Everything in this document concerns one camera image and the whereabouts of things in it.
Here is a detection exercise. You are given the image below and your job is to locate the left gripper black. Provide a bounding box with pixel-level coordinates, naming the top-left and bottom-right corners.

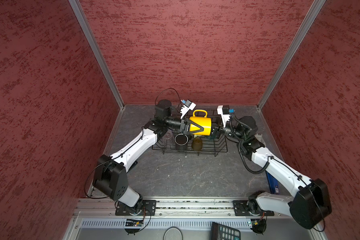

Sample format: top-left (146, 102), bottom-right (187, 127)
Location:
top-left (164, 114), bottom-right (204, 136)

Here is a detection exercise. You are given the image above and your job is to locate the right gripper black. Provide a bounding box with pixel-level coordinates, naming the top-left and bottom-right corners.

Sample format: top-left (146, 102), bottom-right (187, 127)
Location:
top-left (200, 113), bottom-right (245, 141)

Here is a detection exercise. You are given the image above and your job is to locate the black mug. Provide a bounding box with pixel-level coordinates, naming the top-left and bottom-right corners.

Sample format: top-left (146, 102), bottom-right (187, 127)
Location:
top-left (175, 134), bottom-right (189, 151)

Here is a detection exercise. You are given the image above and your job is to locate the yellow mug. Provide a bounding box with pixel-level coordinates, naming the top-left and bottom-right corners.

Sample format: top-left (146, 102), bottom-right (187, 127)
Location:
top-left (189, 110), bottom-right (212, 136)

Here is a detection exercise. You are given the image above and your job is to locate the olive green glass cup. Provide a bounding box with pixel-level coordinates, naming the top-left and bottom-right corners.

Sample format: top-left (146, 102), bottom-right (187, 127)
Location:
top-left (191, 137), bottom-right (203, 152)

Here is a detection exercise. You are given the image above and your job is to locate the clear glass tumbler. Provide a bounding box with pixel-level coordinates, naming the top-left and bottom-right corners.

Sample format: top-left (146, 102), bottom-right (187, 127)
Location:
top-left (163, 132), bottom-right (173, 144)

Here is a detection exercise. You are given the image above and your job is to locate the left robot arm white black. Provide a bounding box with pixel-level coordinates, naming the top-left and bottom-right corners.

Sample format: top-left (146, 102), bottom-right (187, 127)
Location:
top-left (92, 100), bottom-right (212, 214)

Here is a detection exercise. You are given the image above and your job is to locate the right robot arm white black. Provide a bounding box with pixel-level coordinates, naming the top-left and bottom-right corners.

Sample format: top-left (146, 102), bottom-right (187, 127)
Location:
top-left (217, 114), bottom-right (332, 230)

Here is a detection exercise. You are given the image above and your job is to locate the white plastic tape dispenser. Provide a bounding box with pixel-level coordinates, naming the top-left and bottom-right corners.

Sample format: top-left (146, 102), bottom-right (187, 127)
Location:
top-left (255, 134), bottom-right (266, 147)

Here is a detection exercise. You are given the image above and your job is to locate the black stapler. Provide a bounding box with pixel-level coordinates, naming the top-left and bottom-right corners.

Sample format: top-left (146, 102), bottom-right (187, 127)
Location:
top-left (128, 161), bottom-right (138, 172)

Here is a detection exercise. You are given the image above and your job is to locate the blue stapler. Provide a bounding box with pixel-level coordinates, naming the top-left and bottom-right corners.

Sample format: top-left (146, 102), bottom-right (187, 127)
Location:
top-left (266, 172), bottom-right (280, 195)

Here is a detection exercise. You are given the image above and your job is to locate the black calculator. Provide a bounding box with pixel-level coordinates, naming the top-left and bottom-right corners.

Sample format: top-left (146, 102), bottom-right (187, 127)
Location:
top-left (210, 222), bottom-right (241, 240)

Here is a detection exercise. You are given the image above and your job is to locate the round grey disc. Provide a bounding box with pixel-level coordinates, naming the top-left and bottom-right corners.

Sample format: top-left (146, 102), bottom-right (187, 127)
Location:
top-left (163, 227), bottom-right (183, 240)

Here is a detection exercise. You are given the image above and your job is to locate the black wire dish rack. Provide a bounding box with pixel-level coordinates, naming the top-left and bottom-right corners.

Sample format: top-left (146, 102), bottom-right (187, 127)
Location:
top-left (152, 108), bottom-right (228, 156)

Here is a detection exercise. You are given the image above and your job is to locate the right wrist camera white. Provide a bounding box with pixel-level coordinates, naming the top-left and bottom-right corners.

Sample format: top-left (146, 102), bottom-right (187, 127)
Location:
top-left (217, 105), bottom-right (235, 128)

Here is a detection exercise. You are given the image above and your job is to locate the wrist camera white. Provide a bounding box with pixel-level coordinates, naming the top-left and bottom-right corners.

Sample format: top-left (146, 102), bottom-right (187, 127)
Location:
top-left (180, 100), bottom-right (196, 119)
top-left (217, 105), bottom-right (235, 128)

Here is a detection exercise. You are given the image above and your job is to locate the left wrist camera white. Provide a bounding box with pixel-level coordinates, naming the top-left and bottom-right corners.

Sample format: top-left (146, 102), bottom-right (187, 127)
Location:
top-left (180, 100), bottom-right (196, 119)

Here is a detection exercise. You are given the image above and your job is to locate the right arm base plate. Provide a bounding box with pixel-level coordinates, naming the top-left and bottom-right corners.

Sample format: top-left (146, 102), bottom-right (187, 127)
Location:
top-left (233, 200), bottom-right (275, 217)

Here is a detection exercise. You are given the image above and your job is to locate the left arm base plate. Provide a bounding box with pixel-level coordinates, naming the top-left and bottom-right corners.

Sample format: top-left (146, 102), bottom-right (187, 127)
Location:
top-left (115, 200), bottom-right (157, 216)

